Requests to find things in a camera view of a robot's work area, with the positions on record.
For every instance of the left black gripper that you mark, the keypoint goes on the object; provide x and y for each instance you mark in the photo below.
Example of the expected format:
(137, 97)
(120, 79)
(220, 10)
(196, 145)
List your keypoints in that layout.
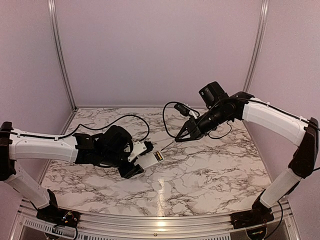
(134, 171)

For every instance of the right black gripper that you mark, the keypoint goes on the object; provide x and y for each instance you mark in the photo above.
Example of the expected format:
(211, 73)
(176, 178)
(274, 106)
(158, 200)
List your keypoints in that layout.
(196, 133)

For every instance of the white remote control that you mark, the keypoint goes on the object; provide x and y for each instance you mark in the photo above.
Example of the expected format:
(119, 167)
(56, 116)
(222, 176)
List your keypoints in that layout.
(148, 160)

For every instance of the white battery compartment cover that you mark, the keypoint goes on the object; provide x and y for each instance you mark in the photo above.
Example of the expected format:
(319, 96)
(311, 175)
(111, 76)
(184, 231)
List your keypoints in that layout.
(190, 162)

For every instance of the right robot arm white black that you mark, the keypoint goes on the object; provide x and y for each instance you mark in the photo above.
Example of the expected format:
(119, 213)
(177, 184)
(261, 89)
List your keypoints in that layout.
(301, 132)

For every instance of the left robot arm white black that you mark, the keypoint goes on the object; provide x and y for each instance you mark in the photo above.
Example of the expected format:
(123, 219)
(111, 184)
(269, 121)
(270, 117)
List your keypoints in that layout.
(114, 148)

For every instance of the black gold battery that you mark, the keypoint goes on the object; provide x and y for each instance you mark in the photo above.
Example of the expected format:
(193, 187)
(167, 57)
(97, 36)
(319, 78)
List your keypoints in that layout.
(158, 156)

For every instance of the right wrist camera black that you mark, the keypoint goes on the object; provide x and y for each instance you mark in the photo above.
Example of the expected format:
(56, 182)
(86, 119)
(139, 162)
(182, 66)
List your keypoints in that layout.
(183, 109)

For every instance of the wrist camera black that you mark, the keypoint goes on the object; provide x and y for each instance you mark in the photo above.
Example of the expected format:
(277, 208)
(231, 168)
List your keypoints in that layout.
(183, 109)
(140, 148)

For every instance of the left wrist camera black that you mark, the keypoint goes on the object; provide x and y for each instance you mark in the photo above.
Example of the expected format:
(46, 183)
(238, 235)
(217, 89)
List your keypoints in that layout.
(140, 148)

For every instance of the front aluminium rail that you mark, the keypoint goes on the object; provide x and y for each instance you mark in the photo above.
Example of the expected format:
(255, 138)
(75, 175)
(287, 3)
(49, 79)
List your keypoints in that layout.
(98, 226)

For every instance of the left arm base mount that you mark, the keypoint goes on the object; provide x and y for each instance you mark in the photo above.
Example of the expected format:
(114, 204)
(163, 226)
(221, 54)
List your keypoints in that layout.
(60, 217)

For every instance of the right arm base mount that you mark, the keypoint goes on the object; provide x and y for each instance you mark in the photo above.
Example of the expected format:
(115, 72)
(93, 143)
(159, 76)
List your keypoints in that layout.
(250, 218)

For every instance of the right aluminium frame post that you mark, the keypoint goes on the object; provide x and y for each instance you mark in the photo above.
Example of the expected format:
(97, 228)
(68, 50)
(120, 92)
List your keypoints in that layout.
(257, 46)

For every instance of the aluminium frame post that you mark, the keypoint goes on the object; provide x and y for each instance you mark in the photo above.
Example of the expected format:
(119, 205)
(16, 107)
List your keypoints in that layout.
(59, 51)
(257, 46)

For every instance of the left aluminium frame post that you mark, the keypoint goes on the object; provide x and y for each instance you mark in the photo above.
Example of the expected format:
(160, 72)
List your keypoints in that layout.
(59, 51)

